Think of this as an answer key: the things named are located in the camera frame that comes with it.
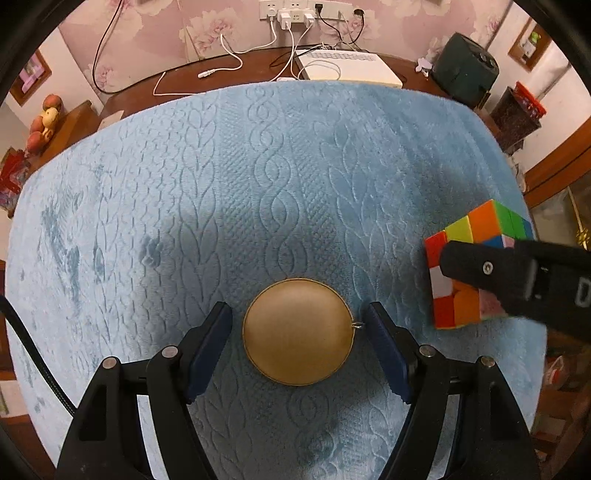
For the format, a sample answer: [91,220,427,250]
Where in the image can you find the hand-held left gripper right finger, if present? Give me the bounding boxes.
[367,302,542,480]

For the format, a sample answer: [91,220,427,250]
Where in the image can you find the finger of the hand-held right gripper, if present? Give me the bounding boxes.
[438,239,532,319]

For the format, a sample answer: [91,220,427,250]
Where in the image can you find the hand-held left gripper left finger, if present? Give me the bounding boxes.
[55,302,234,480]

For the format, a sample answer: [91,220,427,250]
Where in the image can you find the multicoloured puzzle cube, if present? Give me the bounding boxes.
[425,200,537,329]

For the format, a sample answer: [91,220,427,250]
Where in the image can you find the gold round compact case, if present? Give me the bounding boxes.
[242,278,364,386]

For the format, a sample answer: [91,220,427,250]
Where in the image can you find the glass display cabinet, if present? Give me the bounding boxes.
[523,142,591,252]

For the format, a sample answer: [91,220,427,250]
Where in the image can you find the light blue textured blanket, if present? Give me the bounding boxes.
[4,80,549,480]

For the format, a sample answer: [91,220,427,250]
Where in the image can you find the dark container with red lid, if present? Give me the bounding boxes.
[488,82,547,149]

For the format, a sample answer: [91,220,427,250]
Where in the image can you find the wooden framed notice board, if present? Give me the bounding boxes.
[508,17,553,71]

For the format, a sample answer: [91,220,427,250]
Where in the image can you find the white router box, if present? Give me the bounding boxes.
[294,50,404,90]

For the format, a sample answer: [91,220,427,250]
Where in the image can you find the red printed packets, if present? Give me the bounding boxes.
[0,148,34,219]

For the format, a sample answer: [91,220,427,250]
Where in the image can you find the black braided cable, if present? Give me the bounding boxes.
[0,294,77,418]

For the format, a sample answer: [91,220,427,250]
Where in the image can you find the thin white cable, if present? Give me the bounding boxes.
[153,21,296,97]

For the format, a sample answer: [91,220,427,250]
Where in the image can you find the white cable with connector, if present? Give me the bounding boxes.
[198,32,245,78]

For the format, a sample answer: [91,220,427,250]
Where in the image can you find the black wall cable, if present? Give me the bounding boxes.
[91,0,124,94]

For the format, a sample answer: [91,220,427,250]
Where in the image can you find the white wall socket strip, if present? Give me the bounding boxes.
[257,0,355,21]

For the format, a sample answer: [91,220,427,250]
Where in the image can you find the wooden picture frame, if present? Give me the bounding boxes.
[9,50,52,108]

